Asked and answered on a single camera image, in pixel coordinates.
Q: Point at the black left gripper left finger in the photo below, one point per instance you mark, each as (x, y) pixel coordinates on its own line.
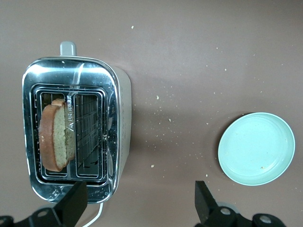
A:
(71, 205)

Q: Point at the green round plate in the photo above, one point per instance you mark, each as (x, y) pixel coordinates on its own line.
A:
(256, 149)

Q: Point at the brown table cover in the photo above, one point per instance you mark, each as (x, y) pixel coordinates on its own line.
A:
(177, 47)

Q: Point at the silver beige toaster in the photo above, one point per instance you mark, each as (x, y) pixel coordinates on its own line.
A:
(71, 71)

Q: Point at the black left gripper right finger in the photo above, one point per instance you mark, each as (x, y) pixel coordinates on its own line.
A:
(206, 208)

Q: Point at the brown bread slice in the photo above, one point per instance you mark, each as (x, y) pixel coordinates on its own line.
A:
(56, 137)

